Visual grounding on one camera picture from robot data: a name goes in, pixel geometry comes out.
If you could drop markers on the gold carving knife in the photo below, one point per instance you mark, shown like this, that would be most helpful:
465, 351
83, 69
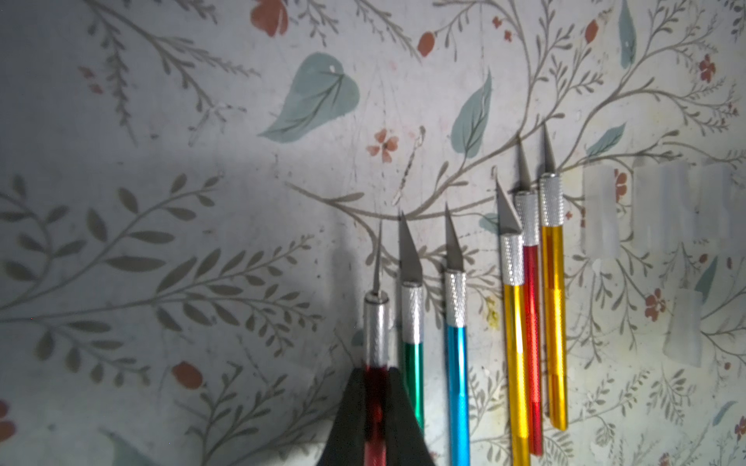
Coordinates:
552, 218
511, 244

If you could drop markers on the blue carving knife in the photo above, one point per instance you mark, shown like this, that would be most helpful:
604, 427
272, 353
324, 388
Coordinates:
456, 345

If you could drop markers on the green carving knife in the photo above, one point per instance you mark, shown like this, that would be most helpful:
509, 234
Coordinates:
412, 321

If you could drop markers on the clear protective cap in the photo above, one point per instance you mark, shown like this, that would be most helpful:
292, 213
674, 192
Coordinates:
683, 342
663, 210
714, 199
601, 236

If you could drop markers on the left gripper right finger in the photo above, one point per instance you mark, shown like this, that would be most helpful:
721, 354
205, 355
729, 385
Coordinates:
405, 442

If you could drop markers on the red carving knife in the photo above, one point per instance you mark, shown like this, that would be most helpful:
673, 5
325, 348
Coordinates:
376, 358
526, 202

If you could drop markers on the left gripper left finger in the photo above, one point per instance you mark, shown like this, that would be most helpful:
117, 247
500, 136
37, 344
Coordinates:
346, 441

